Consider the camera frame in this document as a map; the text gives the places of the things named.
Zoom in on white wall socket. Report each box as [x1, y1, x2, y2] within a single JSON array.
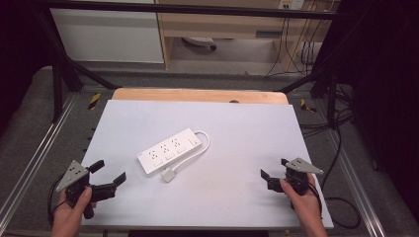
[[278, 0, 306, 11]]

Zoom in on white power strip cable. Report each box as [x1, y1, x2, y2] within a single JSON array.
[[171, 130, 211, 174]]

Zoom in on black metal frame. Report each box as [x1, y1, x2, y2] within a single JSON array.
[[33, 0, 342, 130]]

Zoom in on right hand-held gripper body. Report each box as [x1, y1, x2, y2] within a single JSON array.
[[267, 157, 325, 196]]

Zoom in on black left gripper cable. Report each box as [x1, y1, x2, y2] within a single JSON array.
[[46, 174, 68, 227]]

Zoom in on wooden table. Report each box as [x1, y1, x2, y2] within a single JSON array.
[[112, 87, 290, 106]]

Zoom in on black curtain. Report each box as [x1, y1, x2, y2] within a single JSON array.
[[324, 0, 419, 215], [0, 0, 55, 127]]

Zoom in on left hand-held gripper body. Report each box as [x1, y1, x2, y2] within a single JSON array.
[[55, 160, 118, 220]]

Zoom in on white power strip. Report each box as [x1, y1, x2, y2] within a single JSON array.
[[136, 127, 203, 176]]

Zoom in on black floor cables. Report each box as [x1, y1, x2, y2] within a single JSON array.
[[298, 83, 356, 140]]

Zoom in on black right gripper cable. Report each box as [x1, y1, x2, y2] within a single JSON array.
[[319, 110, 363, 230]]

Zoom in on black hanging cables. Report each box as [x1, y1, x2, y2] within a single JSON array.
[[264, 17, 318, 79]]

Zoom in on yellow cable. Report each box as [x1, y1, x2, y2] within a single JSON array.
[[286, 9, 318, 73]]

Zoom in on person's right hand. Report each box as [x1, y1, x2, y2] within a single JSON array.
[[280, 174, 324, 222]]

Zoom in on white cabinet panel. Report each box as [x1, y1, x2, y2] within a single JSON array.
[[49, 0, 165, 64]]

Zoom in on person's left hand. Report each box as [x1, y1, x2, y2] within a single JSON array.
[[50, 186, 98, 237]]

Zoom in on white chair base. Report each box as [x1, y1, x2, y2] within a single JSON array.
[[182, 36, 218, 51]]

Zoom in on white plug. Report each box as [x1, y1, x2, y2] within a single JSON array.
[[160, 167, 177, 184]]

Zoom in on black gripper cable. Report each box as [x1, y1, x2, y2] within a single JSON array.
[[319, 110, 363, 230], [46, 174, 68, 227]]

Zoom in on light wooden desk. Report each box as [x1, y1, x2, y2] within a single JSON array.
[[155, 0, 334, 73]]

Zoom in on aluminium floor rail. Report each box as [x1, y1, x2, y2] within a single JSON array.
[[324, 129, 387, 237], [0, 93, 79, 225]]

